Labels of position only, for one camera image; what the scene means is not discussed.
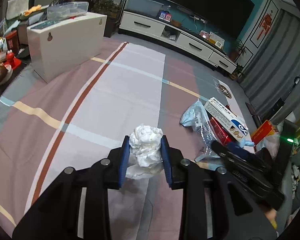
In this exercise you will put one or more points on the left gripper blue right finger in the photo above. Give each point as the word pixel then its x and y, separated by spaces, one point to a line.
pixel 165 155

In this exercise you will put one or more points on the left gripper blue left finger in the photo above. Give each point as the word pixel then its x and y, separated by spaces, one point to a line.
pixel 124 159

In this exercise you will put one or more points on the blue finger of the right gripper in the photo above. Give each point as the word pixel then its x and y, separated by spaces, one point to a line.
pixel 235 149

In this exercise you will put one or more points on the light blue quilted cloth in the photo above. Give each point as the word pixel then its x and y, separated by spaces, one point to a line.
pixel 246 143

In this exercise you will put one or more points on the white tissue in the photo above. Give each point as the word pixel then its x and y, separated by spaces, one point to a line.
pixel 145 159

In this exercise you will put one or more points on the red cigarette box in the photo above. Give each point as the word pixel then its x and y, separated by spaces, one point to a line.
pixel 221 133

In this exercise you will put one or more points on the white blue medicine box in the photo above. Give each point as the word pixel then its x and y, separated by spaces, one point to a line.
pixel 227 119

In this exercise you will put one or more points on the clear blue plastic bag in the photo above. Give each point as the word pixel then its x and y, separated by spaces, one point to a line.
pixel 197 118

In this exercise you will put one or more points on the white plastic bag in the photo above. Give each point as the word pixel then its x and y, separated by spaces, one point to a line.
pixel 271 143

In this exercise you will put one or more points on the small potted plant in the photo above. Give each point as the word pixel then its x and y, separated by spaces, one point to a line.
pixel 237 72

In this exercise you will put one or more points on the tall potted plant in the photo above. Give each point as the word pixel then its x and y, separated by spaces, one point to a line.
pixel 237 49

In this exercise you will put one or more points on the white tv cabinet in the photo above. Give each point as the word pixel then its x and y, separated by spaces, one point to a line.
pixel 164 32

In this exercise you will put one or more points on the white storage box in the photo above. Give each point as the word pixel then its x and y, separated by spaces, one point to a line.
pixel 58 46

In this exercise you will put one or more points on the red chinese knot decoration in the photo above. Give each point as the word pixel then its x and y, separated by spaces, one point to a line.
pixel 265 25

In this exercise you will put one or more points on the potted green plant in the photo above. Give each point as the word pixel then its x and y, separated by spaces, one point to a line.
pixel 113 11

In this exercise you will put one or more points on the large black television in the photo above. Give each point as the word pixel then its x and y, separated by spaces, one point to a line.
pixel 202 3

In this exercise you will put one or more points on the clear plastic container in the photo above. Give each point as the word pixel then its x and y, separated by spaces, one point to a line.
pixel 67 10

